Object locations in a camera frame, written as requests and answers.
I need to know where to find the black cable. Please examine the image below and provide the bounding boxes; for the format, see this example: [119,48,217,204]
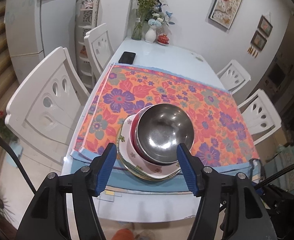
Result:
[0,127,38,196]

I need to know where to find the far right white chair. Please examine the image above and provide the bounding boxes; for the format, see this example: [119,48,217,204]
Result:
[217,60,251,95]

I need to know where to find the large framed floral picture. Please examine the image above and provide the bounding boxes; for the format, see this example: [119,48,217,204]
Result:
[209,0,242,30]

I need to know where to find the far left white chair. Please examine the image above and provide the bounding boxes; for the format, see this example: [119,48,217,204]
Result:
[84,23,114,80]

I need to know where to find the white refrigerator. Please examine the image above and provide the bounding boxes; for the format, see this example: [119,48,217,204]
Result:
[4,0,76,82]

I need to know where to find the white chair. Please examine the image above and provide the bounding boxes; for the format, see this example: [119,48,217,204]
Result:
[5,47,90,165]
[237,89,282,145]
[217,60,251,95]
[84,23,114,80]

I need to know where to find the near left white chair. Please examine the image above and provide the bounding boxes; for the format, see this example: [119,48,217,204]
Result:
[5,47,90,165]

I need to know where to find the large octagonal floral plate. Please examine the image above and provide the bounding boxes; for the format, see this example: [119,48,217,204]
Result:
[117,119,182,181]

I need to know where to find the small framed picture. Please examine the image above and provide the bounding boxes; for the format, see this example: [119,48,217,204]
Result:
[250,31,267,51]
[258,15,273,37]

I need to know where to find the grey steel bowl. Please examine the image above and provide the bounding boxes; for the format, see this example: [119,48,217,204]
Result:
[136,103,195,165]

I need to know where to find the near right white chair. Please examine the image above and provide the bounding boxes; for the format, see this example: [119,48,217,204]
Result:
[237,89,282,145]

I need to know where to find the black smartphone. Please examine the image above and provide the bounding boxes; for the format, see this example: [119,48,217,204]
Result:
[118,51,136,64]

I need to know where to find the orange floral table cloth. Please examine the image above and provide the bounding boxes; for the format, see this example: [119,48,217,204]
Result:
[70,63,262,196]

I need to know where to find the upper small framed picture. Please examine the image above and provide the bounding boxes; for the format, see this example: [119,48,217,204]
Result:
[258,15,273,37]

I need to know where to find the green glass flower vase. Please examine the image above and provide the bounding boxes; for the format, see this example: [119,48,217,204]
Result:
[131,0,158,41]

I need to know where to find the pink patterned ceramic bowl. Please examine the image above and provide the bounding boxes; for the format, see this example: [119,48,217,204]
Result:
[127,113,140,146]

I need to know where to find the round blue sunflower plate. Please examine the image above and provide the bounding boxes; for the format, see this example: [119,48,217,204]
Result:
[116,128,147,180]

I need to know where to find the white carved shelf rack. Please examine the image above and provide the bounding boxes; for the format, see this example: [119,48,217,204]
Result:
[75,0,100,92]

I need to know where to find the orange hanging tassels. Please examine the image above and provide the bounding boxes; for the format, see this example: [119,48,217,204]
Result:
[247,46,259,58]

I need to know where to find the red steel-lined bowl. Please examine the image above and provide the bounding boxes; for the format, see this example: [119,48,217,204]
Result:
[130,108,148,160]

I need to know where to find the lower small framed picture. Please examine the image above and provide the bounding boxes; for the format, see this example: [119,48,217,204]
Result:
[250,31,267,51]

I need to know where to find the white ribbed flower vase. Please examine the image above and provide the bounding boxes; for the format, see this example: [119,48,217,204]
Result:
[145,0,176,43]

